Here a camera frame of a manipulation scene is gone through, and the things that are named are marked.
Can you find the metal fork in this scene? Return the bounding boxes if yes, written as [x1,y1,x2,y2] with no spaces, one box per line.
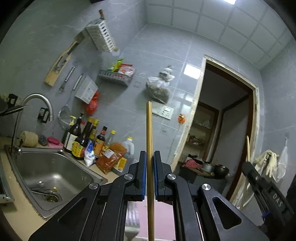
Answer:
[125,201,140,240]

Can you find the wooden chopstick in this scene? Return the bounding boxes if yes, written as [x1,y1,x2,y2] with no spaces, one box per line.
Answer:
[246,136,250,162]
[147,101,154,241]

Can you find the steel kitchen sink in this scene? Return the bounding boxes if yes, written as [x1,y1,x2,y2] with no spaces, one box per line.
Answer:
[4,145,108,220]

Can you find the clear hanging plastic bag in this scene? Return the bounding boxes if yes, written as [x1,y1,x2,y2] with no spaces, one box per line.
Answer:
[273,137,288,183]

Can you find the dark grey cabinet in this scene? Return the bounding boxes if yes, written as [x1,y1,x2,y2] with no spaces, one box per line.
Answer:
[179,166,227,194]

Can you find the pink floral tablecloth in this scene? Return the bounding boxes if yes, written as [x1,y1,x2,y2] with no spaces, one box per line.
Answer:
[133,200,176,240]

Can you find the black cooking pot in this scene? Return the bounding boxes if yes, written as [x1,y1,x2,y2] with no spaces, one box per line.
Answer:
[213,164,229,179]

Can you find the white rubber gloves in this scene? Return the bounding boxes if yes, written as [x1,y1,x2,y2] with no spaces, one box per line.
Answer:
[253,150,279,178]

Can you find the dark soy sauce bottle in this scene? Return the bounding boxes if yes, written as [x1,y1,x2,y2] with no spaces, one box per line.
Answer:
[71,116,94,160]

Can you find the large oil jug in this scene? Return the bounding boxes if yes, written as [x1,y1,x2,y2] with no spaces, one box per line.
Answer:
[113,136,135,173]

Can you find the mesh strainer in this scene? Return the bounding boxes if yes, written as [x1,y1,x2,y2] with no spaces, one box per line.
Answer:
[58,74,83,131]

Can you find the red plastic bag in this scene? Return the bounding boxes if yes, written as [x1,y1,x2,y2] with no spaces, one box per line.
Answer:
[84,91,99,115]

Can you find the chrome faucet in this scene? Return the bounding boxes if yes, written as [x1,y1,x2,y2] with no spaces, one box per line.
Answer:
[10,93,54,154]

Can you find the black wok pan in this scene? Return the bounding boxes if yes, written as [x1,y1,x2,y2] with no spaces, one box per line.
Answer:
[1,93,27,116]

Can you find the wooden knife holder board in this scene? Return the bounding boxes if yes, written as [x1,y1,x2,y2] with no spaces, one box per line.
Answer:
[44,32,85,87]

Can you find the orange wall hook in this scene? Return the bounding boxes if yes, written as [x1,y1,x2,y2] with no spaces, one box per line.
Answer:
[178,113,186,125]

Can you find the white wall switch panel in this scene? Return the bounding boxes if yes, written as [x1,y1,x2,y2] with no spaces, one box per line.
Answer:
[152,101,174,120]

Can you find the white wall box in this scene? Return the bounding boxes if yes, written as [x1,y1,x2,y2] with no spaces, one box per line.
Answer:
[75,75,98,104]

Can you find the grey wall spice shelf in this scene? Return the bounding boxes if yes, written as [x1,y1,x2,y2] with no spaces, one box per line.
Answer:
[99,70,132,87]

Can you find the white wall basket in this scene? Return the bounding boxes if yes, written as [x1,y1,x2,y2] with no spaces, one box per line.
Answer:
[86,19,116,52]

